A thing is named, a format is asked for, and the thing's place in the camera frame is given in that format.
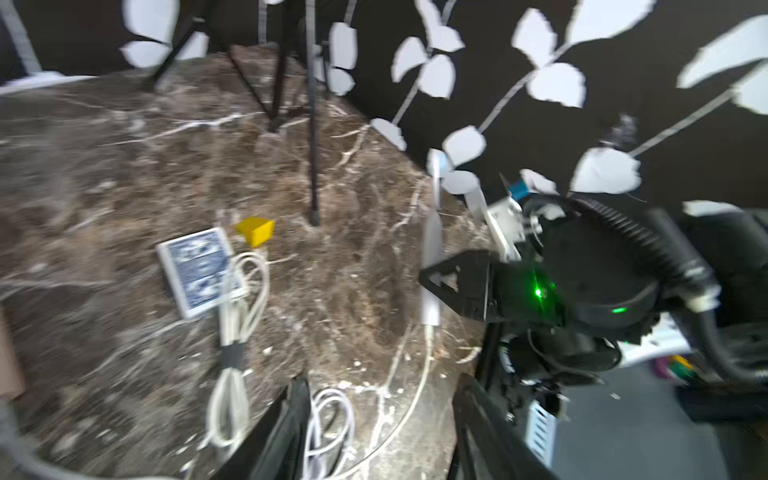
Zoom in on pink wall charger cube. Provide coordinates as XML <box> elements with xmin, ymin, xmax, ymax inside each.
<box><xmin>0</xmin><ymin>311</ymin><xmax>26</xmax><ymax>400</ymax></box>

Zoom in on white thin cable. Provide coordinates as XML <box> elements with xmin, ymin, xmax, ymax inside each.
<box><xmin>301</xmin><ymin>388</ymin><xmax>356</xmax><ymax>480</ymax></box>

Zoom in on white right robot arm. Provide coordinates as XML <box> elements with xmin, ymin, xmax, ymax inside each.
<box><xmin>419</xmin><ymin>194</ymin><xmax>767</xmax><ymax>423</ymax></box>

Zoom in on yellow block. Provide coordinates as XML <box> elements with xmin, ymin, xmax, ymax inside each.
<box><xmin>235</xmin><ymin>217</ymin><xmax>275</xmax><ymax>248</ymax></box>

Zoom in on black music stand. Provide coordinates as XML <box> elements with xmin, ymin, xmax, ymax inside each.
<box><xmin>143</xmin><ymin>0</ymin><xmax>337</xmax><ymax>228</ymax></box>

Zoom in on white charging cable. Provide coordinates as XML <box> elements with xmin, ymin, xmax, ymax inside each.
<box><xmin>203</xmin><ymin>250</ymin><xmax>436</xmax><ymax>480</ymax></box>

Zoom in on white electric toothbrush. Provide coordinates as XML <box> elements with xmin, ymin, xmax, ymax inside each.
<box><xmin>421</xmin><ymin>149</ymin><xmax>444</xmax><ymax>329</ymax></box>

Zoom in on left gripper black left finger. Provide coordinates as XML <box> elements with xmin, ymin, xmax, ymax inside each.
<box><xmin>212</xmin><ymin>375</ymin><xmax>311</xmax><ymax>480</ymax></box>

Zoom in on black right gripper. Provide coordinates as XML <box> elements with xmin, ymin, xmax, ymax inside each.
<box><xmin>419</xmin><ymin>197</ymin><xmax>663</xmax><ymax>336</ymax></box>

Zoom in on blue playing card box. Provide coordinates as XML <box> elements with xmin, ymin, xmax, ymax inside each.
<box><xmin>155</xmin><ymin>227</ymin><xmax>234</xmax><ymax>319</ymax></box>

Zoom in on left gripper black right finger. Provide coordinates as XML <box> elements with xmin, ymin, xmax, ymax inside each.
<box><xmin>451</xmin><ymin>373</ymin><xmax>557</xmax><ymax>480</ymax></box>

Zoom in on black front rail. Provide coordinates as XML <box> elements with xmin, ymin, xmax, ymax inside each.
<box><xmin>446</xmin><ymin>320</ymin><xmax>565</xmax><ymax>480</ymax></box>

